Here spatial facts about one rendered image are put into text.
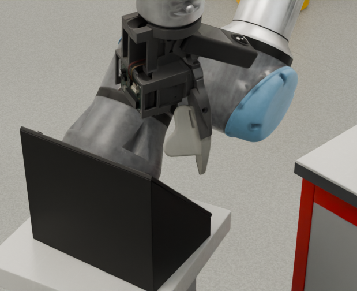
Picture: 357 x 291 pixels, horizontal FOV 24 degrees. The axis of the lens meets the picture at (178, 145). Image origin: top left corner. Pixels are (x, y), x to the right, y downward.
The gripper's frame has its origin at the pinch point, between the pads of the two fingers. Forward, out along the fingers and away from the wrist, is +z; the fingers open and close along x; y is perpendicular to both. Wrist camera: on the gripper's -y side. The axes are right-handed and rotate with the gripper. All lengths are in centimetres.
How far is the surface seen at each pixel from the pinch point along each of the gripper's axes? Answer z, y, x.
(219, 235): 27.8, -10.1, -1.6
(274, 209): 120, -76, -63
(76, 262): 25.5, 12.6, -5.2
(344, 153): 29, -40, -8
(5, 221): 123, -2, -98
